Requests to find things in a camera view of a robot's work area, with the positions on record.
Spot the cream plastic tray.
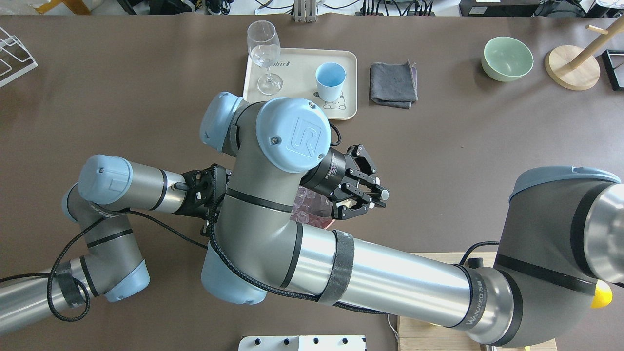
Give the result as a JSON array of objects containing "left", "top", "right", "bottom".
[{"left": 241, "top": 47, "right": 357, "bottom": 120}]

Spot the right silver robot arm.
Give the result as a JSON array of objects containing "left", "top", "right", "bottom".
[{"left": 200, "top": 92, "right": 623, "bottom": 347}]

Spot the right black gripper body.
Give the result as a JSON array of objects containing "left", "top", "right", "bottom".
[{"left": 302, "top": 144, "right": 377, "bottom": 220}]

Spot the pale green bowl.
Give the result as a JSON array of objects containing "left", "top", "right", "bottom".
[{"left": 481, "top": 37, "right": 533, "bottom": 82}]

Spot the light blue plastic cup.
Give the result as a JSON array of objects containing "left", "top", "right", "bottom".
[{"left": 315, "top": 62, "right": 346, "bottom": 102}]

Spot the folded grey cloth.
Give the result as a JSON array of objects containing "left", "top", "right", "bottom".
[{"left": 370, "top": 60, "right": 418, "bottom": 109}]

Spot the white wire cup rack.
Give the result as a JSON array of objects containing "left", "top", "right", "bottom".
[{"left": 0, "top": 27, "right": 38, "bottom": 87}]

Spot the lower whole yellow lemon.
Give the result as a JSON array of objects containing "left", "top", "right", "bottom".
[{"left": 591, "top": 280, "right": 613, "bottom": 309}]

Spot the wooden cup tree stand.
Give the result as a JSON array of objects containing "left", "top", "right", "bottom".
[{"left": 544, "top": 17, "right": 624, "bottom": 91}]

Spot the black framed glass tray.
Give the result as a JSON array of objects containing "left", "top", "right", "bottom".
[{"left": 601, "top": 49, "right": 624, "bottom": 92}]

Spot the clear wine glass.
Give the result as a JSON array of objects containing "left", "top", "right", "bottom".
[{"left": 247, "top": 20, "right": 283, "bottom": 96}]

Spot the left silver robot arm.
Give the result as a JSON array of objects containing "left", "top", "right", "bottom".
[{"left": 1, "top": 154, "right": 231, "bottom": 335}]

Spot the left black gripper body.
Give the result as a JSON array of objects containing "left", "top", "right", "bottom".
[{"left": 175, "top": 164, "right": 232, "bottom": 234}]

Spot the bamboo cutting board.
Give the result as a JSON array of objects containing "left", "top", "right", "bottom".
[{"left": 397, "top": 252, "right": 558, "bottom": 351}]

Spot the pink bowl of ice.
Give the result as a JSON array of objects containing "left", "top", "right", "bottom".
[{"left": 290, "top": 186, "right": 334, "bottom": 230}]

